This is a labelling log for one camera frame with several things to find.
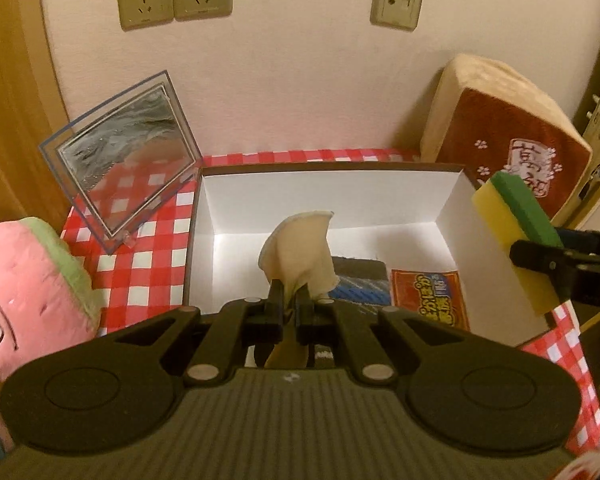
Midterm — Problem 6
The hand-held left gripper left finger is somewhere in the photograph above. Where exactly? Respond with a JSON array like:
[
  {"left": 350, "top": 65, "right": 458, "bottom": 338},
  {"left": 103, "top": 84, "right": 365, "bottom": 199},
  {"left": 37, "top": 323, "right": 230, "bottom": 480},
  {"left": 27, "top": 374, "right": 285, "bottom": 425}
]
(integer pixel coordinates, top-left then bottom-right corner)
[{"left": 115, "top": 279, "right": 286, "bottom": 386}]

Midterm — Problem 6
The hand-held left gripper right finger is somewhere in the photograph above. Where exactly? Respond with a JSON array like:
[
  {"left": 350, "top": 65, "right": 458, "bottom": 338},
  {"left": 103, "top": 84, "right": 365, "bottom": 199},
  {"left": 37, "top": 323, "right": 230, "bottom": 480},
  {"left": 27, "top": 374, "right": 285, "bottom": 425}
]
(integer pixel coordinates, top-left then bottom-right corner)
[{"left": 295, "top": 282, "right": 463, "bottom": 386}]

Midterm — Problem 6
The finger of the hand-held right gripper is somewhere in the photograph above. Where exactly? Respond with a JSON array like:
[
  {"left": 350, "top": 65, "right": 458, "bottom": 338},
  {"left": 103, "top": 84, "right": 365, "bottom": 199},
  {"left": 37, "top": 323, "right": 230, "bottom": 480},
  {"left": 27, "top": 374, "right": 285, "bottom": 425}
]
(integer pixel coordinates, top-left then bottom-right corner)
[
  {"left": 554, "top": 228, "right": 600, "bottom": 257},
  {"left": 510, "top": 240, "right": 588, "bottom": 301}
]

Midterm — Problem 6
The green yellow sponge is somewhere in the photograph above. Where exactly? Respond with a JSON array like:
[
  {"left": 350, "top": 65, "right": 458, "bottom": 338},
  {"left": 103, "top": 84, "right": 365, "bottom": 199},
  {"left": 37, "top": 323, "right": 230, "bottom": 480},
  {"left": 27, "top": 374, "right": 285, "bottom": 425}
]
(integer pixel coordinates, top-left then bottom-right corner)
[{"left": 471, "top": 170, "right": 573, "bottom": 316}]

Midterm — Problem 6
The blue striped knit sock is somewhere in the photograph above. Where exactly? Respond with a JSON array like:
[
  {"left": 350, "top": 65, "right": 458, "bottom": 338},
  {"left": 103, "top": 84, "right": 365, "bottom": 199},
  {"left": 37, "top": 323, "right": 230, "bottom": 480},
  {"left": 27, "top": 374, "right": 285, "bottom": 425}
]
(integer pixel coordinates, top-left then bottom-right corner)
[{"left": 330, "top": 256, "right": 392, "bottom": 306}]

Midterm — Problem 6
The beige cloth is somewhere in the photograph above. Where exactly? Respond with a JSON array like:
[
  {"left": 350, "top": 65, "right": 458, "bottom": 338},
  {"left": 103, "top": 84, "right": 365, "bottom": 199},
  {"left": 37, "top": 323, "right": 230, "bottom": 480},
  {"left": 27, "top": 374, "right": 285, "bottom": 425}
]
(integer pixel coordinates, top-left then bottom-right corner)
[{"left": 257, "top": 210, "right": 340, "bottom": 368}]

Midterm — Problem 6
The white cardboard box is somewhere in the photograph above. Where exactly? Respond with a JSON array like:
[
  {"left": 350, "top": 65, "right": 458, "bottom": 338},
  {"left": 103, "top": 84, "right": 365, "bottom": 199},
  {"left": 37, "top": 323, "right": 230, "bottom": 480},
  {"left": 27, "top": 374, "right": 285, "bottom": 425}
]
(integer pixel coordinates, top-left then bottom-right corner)
[{"left": 182, "top": 162, "right": 556, "bottom": 348}]

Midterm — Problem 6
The red snack packet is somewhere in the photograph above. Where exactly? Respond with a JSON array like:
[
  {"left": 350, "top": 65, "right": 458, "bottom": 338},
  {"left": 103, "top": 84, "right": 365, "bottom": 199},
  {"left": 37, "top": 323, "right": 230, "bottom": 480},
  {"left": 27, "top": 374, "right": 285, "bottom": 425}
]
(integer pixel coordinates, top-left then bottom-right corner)
[{"left": 391, "top": 268, "right": 470, "bottom": 332}]

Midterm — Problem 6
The brown beige cushion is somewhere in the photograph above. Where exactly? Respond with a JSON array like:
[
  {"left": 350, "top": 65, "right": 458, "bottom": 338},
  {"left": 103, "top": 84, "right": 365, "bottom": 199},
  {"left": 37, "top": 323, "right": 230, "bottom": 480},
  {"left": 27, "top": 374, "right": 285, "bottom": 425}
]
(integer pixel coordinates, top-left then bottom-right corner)
[{"left": 419, "top": 53, "right": 593, "bottom": 226}]

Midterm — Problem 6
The red white checkered tablecloth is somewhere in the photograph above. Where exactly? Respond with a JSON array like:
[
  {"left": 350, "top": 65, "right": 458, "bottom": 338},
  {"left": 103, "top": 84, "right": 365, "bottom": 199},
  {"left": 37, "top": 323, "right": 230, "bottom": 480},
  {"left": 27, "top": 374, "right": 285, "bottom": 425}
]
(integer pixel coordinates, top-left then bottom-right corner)
[{"left": 60, "top": 147, "right": 600, "bottom": 453}]

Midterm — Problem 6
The pink plush toy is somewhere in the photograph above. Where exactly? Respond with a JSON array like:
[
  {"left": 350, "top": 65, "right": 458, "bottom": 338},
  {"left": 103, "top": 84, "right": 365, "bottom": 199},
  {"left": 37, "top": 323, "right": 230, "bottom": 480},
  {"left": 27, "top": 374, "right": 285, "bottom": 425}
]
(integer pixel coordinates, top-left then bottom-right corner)
[{"left": 0, "top": 192, "right": 103, "bottom": 391}]

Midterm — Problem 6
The wooden panel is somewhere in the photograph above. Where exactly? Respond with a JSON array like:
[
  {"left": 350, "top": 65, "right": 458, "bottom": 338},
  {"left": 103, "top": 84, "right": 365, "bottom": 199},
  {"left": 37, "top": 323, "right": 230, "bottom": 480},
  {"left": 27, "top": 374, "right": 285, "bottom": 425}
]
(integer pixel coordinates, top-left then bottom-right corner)
[{"left": 0, "top": 0, "right": 73, "bottom": 221}]

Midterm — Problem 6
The clear acrylic picture frame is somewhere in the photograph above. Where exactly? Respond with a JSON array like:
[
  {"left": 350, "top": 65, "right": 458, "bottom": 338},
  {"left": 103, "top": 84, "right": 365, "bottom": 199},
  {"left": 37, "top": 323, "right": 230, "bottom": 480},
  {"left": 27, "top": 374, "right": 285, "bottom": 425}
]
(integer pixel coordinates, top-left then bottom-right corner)
[{"left": 38, "top": 70, "right": 203, "bottom": 255}]

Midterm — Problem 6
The beige wall data socket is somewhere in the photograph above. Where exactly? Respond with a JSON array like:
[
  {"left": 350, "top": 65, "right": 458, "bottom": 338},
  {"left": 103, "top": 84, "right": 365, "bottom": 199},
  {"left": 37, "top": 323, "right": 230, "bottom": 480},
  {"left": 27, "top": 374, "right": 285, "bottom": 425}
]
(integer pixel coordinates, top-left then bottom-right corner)
[{"left": 370, "top": 0, "right": 425, "bottom": 32}]

